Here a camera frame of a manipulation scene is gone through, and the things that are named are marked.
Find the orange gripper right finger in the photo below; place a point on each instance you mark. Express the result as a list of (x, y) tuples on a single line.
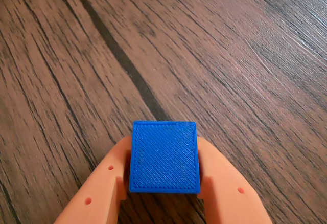
[(224, 190)]

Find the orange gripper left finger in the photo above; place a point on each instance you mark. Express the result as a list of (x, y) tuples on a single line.
[(102, 190)]

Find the blue cube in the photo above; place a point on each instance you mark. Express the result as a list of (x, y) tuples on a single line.
[(164, 157)]

